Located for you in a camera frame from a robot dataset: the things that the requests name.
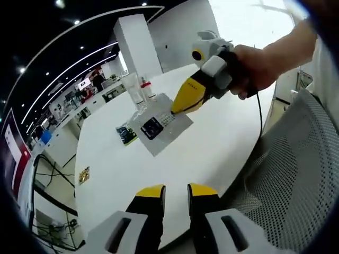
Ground gold brown sachet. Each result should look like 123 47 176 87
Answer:
78 166 91 184

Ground white square pillar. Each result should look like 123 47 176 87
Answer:
113 14 163 77

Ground clear pouch with black card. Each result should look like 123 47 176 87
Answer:
131 93 194 158

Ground large red display screen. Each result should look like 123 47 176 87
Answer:
1 108 33 191

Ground green black sachet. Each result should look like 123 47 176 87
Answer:
115 124 138 147

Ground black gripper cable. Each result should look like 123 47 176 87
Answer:
255 93 265 139

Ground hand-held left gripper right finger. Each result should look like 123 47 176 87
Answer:
186 183 276 254

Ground clear skincare bottle red collar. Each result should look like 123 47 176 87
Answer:
139 76 157 100

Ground blue storage bin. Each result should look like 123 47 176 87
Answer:
39 131 52 145

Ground grey mesh office chair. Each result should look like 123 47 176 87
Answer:
158 88 339 254

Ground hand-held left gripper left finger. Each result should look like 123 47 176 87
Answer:
87 184 167 254

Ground person's right hand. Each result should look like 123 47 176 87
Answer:
229 43 281 101

